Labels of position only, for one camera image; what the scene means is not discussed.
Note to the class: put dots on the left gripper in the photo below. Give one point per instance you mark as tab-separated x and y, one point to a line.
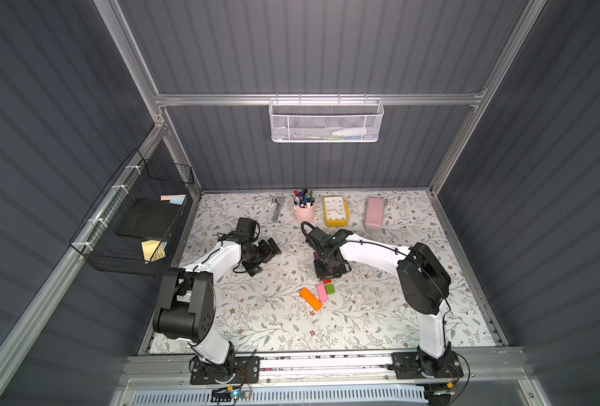
264	249

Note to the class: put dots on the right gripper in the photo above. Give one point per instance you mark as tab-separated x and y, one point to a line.
329	266

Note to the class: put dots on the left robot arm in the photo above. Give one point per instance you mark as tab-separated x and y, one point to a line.
186	305

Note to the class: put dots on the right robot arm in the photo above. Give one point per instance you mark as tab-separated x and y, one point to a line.
425	286

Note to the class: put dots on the pink wooden block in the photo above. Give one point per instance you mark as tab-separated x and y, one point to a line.
322	293

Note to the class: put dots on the orange wooden block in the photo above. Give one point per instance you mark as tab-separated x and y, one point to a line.
311	299

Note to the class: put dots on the yellow tray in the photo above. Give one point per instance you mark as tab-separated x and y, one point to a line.
336	211

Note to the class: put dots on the pink case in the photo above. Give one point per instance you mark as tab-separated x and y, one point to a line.
374	213

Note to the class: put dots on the pink pen cup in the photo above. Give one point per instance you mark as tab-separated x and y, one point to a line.
304	206

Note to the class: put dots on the pink blue sticky notes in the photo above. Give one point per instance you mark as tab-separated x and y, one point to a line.
178	200

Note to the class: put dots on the yellow sticky notes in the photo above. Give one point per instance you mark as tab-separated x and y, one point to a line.
153	250

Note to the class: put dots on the black notebook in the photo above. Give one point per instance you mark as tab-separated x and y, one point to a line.
148	220

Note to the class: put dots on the white tube in basket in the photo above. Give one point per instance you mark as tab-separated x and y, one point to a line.
351	133

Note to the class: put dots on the small circuit board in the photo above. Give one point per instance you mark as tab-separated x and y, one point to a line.
229	395

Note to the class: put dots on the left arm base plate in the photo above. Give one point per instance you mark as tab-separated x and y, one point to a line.
235	371

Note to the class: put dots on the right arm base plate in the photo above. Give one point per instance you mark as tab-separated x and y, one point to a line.
416	364

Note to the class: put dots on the black wire basket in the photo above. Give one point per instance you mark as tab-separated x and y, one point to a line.
141	178

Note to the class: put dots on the white wire basket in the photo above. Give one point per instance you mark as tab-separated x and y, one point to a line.
313	119

